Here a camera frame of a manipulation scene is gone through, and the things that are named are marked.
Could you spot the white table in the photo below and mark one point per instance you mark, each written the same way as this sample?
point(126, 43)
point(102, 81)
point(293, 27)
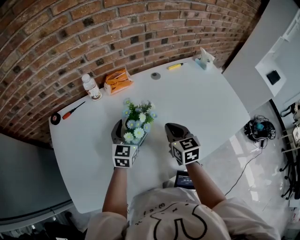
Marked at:
point(199, 105)

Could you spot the yellow screwdriver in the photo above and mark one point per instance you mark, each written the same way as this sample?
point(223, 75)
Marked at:
point(174, 66)

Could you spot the black square device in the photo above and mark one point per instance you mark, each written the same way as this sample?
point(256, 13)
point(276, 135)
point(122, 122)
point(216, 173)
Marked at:
point(273, 77)

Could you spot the person's left forearm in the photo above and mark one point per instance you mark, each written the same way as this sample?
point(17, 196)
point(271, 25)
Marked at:
point(114, 189)

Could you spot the orange tissue pack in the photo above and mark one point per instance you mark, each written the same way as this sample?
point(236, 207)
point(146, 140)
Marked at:
point(118, 82)

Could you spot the black office chair base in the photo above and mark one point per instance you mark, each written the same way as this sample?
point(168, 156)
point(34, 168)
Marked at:
point(291, 173)

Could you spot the potted blue and white flowers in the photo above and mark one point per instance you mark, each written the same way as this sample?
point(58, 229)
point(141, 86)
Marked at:
point(138, 119)

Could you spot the person's white printed shirt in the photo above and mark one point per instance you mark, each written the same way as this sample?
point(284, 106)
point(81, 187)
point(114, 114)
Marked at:
point(178, 218)

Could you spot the white plastic bottle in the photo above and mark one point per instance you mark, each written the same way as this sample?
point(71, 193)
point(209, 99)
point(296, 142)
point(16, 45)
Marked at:
point(91, 87)

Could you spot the blue tissue holder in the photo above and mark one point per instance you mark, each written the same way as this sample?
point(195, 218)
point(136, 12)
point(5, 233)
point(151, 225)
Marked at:
point(204, 59)

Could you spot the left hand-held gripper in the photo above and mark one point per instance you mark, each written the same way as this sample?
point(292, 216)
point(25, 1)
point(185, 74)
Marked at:
point(123, 153)

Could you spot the white partition panel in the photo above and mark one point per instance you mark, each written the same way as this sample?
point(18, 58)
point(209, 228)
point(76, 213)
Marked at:
point(253, 58)

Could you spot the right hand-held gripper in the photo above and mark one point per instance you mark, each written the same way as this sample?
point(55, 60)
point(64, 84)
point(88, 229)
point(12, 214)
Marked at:
point(186, 150)

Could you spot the person's right forearm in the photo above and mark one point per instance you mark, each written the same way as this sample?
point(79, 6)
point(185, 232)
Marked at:
point(202, 185)

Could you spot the black tape roll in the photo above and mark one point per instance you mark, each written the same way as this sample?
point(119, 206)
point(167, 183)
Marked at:
point(55, 118)

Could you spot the black screen device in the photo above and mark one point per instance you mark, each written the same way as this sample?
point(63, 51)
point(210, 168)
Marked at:
point(185, 180)

